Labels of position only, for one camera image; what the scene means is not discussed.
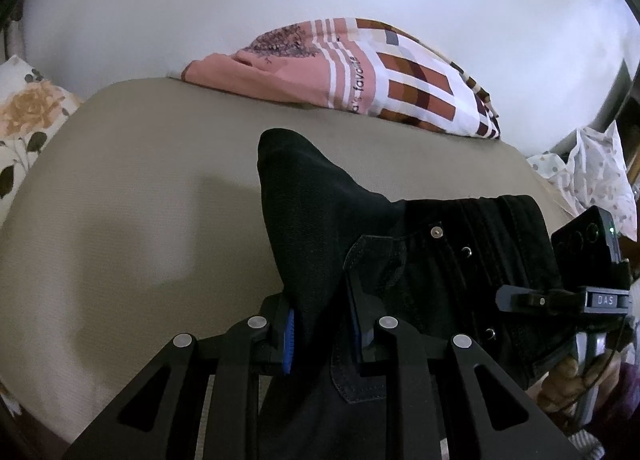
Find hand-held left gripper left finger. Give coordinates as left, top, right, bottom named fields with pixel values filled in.
left=62, top=295, right=297, bottom=460

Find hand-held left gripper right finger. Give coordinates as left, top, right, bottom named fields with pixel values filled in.
left=347, top=280, right=583, bottom=460

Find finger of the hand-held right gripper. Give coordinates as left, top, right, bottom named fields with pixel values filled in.
left=496, top=284, right=584, bottom=315

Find black pants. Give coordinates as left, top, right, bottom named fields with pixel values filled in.
left=255, top=128, right=568, bottom=460

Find person's right hand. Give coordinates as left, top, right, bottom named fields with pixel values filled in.
left=542, top=355, right=601, bottom=413

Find white dotted cloth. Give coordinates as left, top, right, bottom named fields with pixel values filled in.
left=526, top=120, right=640, bottom=241

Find purple clothing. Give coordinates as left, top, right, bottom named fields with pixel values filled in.
left=587, top=357, right=640, bottom=446

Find pink plaid blanket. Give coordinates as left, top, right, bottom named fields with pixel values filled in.
left=180, top=17, right=502, bottom=141

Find floral pillow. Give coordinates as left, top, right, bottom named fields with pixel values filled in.
left=0, top=54, right=85, bottom=228

